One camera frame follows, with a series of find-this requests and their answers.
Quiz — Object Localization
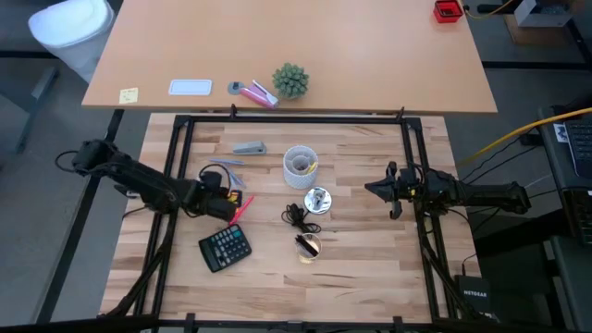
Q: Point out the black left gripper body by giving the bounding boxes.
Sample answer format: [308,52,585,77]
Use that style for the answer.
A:
[194,187,243,223]

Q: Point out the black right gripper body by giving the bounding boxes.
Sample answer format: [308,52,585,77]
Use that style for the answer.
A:
[387,161,426,221]

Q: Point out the black power cord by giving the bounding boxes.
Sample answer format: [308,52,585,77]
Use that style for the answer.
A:
[280,203,323,235]

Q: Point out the white ribbed pen cup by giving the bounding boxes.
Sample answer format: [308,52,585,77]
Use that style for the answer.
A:
[282,144,319,191]

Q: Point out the pink highlighter pen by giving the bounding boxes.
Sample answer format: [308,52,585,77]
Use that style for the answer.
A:
[228,194,255,227]

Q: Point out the black calculator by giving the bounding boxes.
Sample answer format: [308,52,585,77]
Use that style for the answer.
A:
[198,224,253,274]

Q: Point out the grey stapler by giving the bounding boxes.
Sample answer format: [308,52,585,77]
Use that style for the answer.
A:
[231,141,268,156]

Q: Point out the long black white stick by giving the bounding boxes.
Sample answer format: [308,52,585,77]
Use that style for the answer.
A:
[295,234,320,258]

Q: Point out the pink stapler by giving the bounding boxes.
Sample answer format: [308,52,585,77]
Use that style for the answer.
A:
[239,79,280,110]

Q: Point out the black Netgear network box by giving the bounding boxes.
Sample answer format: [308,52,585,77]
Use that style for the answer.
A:
[454,274,492,315]

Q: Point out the white rectangular card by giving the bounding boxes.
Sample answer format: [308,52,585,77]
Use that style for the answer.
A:
[167,79,214,97]

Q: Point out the green succulent plant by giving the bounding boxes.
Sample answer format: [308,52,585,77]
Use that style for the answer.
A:
[271,62,310,101]

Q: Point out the yellow sticky note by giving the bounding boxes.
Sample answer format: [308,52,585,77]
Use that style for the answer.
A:
[118,87,140,105]

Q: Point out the beige wooden desk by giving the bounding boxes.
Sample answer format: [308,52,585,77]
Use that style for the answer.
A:
[81,0,499,116]

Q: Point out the black laptop keyboard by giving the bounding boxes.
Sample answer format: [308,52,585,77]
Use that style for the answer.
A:
[564,117,592,180]

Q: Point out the red box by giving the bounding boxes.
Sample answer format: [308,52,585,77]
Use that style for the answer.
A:
[433,0,464,24]

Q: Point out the brown cardboard box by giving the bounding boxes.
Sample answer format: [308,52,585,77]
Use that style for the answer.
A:
[502,0,585,46]

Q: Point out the light grey open box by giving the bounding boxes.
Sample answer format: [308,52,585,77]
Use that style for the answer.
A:
[512,0,574,28]

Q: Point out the grey furniture leg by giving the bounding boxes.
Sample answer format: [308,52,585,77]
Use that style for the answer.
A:
[0,64,61,156]

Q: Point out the white trash bin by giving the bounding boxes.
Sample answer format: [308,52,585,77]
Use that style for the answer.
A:
[27,0,116,84]

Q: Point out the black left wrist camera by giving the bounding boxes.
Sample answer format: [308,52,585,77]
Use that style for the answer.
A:
[201,170,224,191]

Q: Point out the black aluminium table frame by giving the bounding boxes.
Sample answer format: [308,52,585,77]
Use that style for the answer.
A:
[96,105,500,333]

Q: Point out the yellow cable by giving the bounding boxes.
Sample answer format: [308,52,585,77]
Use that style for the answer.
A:
[455,106,592,167]
[462,0,515,20]

